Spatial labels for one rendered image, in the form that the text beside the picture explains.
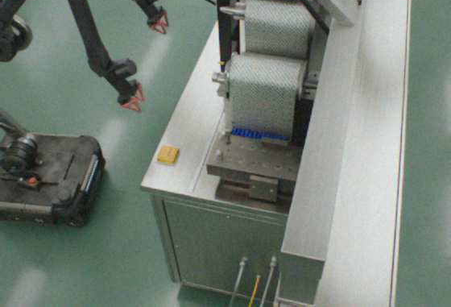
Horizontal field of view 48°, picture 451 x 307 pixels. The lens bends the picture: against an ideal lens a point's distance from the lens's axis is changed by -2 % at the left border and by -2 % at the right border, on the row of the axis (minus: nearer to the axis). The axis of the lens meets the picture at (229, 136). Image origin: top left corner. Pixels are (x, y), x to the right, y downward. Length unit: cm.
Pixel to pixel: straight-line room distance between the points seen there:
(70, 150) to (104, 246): 60
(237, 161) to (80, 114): 195
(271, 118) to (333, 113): 75
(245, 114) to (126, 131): 165
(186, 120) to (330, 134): 116
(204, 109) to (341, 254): 120
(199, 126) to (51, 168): 114
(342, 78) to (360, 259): 42
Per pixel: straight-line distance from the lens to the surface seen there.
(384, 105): 152
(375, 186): 132
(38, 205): 292
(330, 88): 122
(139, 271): 284
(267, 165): 185
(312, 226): 97
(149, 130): 342
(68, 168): 301
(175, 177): 200
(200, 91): 231
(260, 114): 189
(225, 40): 214
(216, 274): 245
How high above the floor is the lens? 248
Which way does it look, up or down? 48 degrees down
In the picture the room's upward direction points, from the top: 3 degrees counter-clockwise
